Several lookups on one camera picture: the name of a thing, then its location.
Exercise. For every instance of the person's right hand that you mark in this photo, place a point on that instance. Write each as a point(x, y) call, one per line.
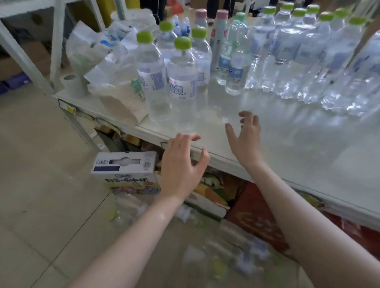
point(249, 145)

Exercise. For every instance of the person's left hand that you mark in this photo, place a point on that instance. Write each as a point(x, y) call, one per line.
point(178, 172)

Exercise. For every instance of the white metal shelf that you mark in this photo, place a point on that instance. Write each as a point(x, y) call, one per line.
point(267, 142)

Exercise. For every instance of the clear water bottle green cap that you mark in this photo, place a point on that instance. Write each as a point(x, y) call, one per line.
point(182, 83)
point(166, 38)
point(202, 53)
point(150, 77)

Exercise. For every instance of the cluster of water bottles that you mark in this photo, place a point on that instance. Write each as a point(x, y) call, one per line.
point(297, 59)

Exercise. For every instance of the person's right forearm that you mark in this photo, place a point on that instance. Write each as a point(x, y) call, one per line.
point(311, 231)

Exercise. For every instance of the person's left forearm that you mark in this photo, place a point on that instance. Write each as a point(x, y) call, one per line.
point(127, 246)

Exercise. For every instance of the teal cap drink bottle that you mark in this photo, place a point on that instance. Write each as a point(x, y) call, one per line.
point(239, 71)

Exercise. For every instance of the pink cap white bottle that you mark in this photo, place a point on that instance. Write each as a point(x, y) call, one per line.
point(201, 16)
point(219, 35)

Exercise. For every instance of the white orange green carton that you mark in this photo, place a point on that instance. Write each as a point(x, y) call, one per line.
point(207, 195)

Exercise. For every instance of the cartoon print white carton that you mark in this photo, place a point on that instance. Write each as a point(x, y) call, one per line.
point(127, 169)

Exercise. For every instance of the red carton gold emblem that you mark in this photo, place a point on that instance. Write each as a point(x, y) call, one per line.
point(258, 213)

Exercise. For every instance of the beige paper bag green print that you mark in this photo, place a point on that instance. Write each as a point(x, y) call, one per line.
point(124, 104)

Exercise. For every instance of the pack of small blue bottles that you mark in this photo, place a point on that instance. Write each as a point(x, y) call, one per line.
point(179, 25)

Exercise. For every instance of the yellow panel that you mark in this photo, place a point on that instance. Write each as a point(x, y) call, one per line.
point(104, 9)

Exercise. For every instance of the brown cardboard box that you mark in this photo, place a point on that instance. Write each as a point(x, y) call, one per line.
point(29, 59)

